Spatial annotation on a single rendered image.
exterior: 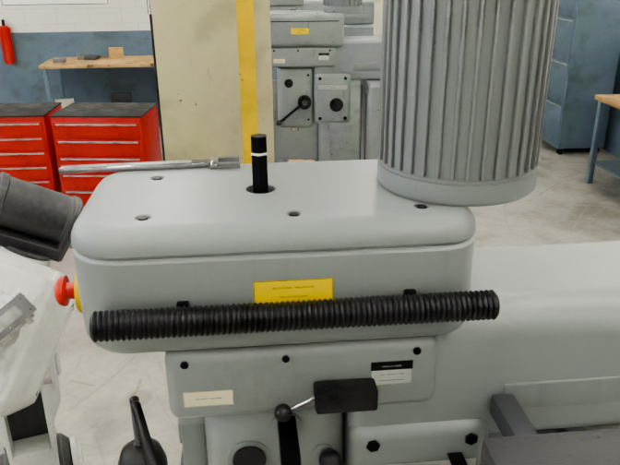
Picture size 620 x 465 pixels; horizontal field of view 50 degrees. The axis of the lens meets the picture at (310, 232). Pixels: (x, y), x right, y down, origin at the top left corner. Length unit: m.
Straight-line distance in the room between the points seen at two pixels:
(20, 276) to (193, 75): 1.47
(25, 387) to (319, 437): 0.56
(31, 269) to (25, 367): 0.17
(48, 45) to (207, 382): 9.50
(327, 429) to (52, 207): 0.64
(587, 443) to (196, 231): 0.45
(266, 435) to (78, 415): 2.85
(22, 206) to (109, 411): 2.52
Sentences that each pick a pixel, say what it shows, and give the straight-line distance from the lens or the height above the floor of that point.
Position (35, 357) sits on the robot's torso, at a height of 1.53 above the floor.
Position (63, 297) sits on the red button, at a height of 1.76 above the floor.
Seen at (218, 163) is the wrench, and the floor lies 1.90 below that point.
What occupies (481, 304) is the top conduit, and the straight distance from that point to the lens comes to 0.77.
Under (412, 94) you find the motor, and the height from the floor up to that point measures 2.02.
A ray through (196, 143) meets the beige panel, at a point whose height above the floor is 1.50.
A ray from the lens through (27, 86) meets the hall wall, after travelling 10.38.
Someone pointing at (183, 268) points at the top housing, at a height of 1.85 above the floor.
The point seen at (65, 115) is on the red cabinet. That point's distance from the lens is 5.64.
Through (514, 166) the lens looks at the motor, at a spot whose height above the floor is 1.93.
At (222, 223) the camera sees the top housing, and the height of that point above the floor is 1.89.
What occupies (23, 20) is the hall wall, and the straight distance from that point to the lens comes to 10.26.
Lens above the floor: 2.16
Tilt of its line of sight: 23 degrees down
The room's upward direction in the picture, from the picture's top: straight up
